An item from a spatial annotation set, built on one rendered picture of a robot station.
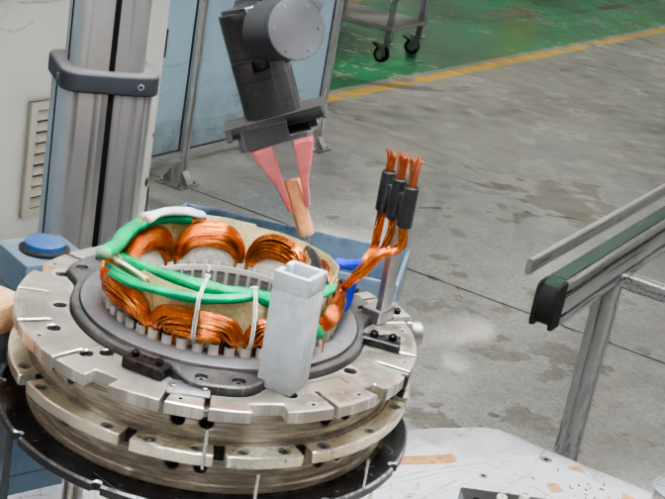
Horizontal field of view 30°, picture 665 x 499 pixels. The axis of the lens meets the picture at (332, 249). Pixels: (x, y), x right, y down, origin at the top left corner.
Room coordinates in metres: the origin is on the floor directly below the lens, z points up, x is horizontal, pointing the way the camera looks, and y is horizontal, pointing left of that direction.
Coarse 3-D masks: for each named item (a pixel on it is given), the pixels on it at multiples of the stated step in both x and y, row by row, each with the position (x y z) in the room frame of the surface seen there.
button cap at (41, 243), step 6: (36, 234) 1.14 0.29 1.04; (42, 234) 1.15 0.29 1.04; (48, 234) 1.15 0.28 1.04; (30, 240) 1.13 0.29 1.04; (36, 240) 1.13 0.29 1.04; (42, 240) 1.13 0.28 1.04; (48, 240) 1.13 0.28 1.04; (54, 240) 1.14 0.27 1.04; (60, 240) 1.14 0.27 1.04; (24, 246) 1.13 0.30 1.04; (30, 246) 1.12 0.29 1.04; (36, 246) 1.12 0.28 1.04; (42, 246) 1.12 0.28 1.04; (48, 246) 1.12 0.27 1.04; (54, 246) 1.12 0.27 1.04; (60, 246) 1.13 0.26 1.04; (42, 252) 1.11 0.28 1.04; (48, 252) 1.12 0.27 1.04; (54, 252) 1.12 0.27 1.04
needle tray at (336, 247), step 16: (208, 208) 1.25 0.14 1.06; (256, 224) 1.25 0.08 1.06; (272, 224) 1.25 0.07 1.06; (304, 240) 1.24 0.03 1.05; (320, 240) 1.24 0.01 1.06; (336, 240) 1.24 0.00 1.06; (352, 240) 1.24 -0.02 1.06; (336, 256) 1.24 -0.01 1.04; (352, 256) 1.24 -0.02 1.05; (400, 272) 1.16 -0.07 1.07; (368, 288) 1.13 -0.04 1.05; (400, 288) 1.18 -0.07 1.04
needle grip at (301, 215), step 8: (288, 184) 1.19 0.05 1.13; (296, 184) 1.19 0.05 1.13; (288, 192) 1.19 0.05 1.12; (296, 192) 1.19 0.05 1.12; (296, 200) 1.18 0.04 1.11; (304, 200) 1.19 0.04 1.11; (296, 208) 1.18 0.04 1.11; (304, 208) 1.19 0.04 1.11; (296, 216) 1.18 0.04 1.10; (304, 216) 1.18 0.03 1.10; (296, 224) 1.19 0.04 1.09; (304, 224) 1.18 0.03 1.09; (312, 224) 1.19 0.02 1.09; (304, 232) 1.18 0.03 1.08; (312, 232) 1.19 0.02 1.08
